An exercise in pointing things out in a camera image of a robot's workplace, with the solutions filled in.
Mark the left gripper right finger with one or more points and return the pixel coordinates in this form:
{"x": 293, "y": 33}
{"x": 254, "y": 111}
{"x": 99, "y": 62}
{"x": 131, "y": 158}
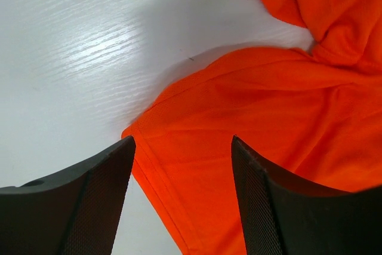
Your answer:
{"x": 283, "y": 213}

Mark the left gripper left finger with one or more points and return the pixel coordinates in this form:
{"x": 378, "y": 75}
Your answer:
{"x": 73, "y": 211}

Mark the orange shorts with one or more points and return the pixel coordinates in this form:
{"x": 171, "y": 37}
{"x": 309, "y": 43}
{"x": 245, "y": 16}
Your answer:
{"x": 317, "y": 114}

